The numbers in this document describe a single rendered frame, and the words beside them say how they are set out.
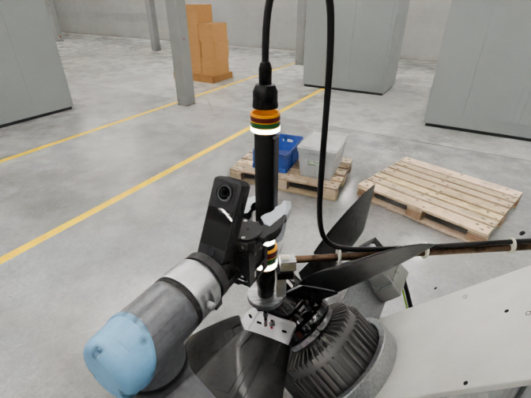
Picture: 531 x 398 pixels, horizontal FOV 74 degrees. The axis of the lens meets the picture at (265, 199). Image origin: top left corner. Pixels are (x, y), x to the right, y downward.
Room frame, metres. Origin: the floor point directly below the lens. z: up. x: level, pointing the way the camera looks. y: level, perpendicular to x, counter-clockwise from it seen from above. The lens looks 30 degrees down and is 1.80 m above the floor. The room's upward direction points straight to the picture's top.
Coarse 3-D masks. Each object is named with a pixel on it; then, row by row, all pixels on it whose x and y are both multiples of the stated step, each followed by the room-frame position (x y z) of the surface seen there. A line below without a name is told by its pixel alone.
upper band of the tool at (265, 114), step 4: (252, 112) 0.51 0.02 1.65; (256, 112) 0.51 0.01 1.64; (260, 112) 0.52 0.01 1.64; (264, 112) 0.52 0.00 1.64; (268, 112) 0.52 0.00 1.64; (272, 112) 0.51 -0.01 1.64; (276, 112) 0.51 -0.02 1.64; (280, 112) 0.49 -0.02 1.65; (252, 116) 0.48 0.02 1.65; (256, 116) 0.48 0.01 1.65; (260, 116) 0.47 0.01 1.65; (264, 116) 0.47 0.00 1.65; (268, 116) 0.47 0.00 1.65; (272, 116) 0.48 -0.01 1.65; (276, 116) 0.48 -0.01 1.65; (280, 120) 0.49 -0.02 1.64; (264, 124) 0.47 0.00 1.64; (268, 124) 0.47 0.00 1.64; (256, 128) 0.48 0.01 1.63; (276, 128) 0.48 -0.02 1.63
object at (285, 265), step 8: (280, 264) 0.48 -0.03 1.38; (288, 264) 0.48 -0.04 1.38; (280, 272) 0.48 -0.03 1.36; (288, 272) 0.48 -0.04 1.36; (280, 280) 0.48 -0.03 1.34; (256, 288) 0.51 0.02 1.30; (280, 288) 0.48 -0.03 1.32; (248, 296) 0.49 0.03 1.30; (256, 296) 0.49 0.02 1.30; (272, 296) 0.49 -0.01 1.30; (280, 296) 0.48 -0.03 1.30; (256, 304) 0.47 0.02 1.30; (264, 304) 0.47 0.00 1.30; (272, 304) 0.47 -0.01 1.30; (280, 304) 0.47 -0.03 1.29
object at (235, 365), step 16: (240, 336) 0.46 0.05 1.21; (256, 336) 0.46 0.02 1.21; (224, 352) 0.43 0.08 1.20; (240, 352) 0.43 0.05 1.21; (256, 352) 0.42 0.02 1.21; (272, 352) 0.42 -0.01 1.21; (288, 352) 0.43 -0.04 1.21; (208, 368) 0.40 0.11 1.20; (224, 368) 0.39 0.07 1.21; (240, 368) 0.39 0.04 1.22; (256, 368) 0.39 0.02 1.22; (272, 368) 0.39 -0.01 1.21; (208, 384) 0.37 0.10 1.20; (224, 384) 0.36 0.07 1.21; (240, 384) 0.36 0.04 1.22; (256, 384) 0.36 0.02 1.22; (272, 384) 0.36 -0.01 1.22
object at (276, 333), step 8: (256, 320) 0.51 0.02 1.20; (280, 320) 0.51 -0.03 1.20; (248, 328) 0.49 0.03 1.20; (256, 328) 0.49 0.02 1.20; (264, 328) 0.49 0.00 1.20; (280, 328) 0.49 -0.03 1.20; (288, 328) 0.49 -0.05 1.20; (272, 336) 0.47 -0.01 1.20; (280, 336) 0.47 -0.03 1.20; (288, 336) 0.47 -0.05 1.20
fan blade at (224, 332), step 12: (216, 324) 0.62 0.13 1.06; (228, 324) 0.59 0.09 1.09; (240, 324) 0.58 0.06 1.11; (192, 336) 0.64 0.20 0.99; (204, 336) 0.60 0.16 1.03; (216, 336) 0.58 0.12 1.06; (228, 336) 0.56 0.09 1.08; (192, 348) 0.59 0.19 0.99; (204, 348) 0.57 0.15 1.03; (216, 348) 0.55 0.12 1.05; (192, 360) 0.56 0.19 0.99; (204, 360) 0.54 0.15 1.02
